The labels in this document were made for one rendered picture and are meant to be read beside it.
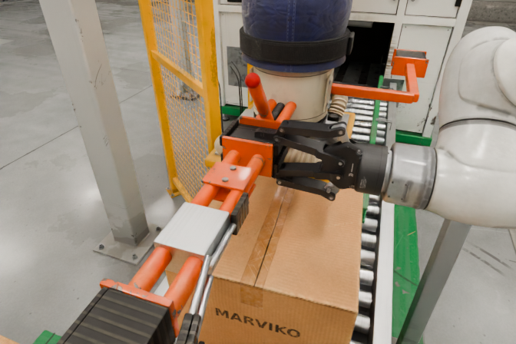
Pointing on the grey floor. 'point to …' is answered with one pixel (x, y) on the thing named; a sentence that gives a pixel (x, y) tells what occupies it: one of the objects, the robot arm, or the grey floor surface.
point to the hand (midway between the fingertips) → (254, 148)
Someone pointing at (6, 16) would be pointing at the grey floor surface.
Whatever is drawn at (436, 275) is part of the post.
